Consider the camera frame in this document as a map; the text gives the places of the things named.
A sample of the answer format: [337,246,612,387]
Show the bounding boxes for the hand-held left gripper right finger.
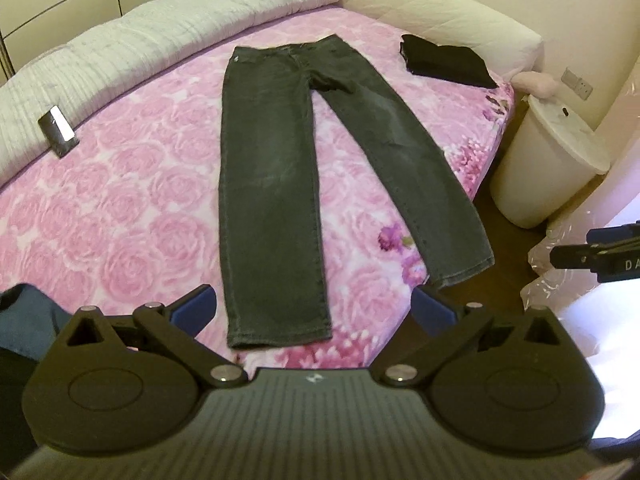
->
[371,285,582,388]

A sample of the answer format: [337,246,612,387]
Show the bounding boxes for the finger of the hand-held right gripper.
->
[549,242,602,273]

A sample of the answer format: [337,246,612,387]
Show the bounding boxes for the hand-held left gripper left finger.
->
[47,284,247,388]

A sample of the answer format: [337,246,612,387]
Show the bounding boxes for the dark grey jeans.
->
[218,34,496,351]

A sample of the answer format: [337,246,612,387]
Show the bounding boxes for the white round bin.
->
[489,95,612,229]

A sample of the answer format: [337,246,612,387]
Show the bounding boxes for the pink floral bed sheet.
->
[0,7,516,369]

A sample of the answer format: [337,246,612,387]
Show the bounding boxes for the blue jeans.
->
[0,283,72,362]

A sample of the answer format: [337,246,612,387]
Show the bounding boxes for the black smartphone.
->
[39,105,80,160]

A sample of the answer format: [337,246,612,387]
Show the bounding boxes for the black folded garment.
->
[399,34,499,90]

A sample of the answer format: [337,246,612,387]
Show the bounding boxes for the white quilt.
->
[0,0,344,189]

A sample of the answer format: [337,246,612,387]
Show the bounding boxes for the long white pillow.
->
[326,0,545,84]

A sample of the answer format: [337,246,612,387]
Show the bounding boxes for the wall socket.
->
[560,67,595,101]

